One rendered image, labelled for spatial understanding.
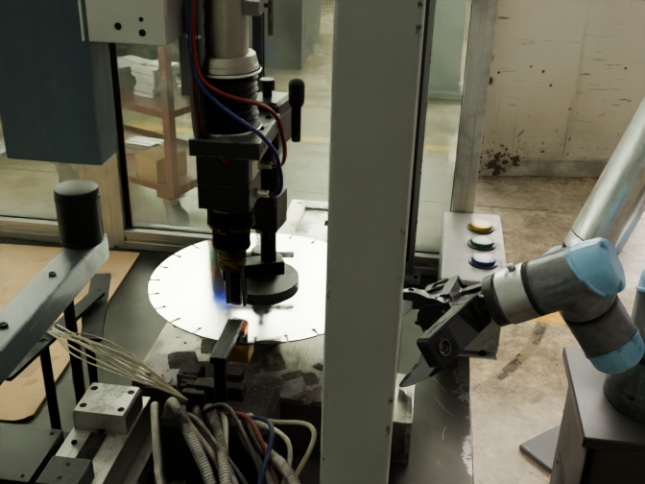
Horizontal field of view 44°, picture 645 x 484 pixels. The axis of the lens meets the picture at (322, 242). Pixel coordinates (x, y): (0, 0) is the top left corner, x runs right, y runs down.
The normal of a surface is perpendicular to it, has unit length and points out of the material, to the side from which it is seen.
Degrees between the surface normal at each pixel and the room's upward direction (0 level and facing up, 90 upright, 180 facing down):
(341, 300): 90
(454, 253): 0
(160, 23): 90
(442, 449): 0
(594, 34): 90
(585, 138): 90
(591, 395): 0
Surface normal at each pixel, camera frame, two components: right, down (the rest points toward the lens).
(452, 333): 0.55, -0.12
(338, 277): -0.14, 0.43
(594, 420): 0.03, -0.90
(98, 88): 0.99, 0.08
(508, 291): -0.56, -0.13
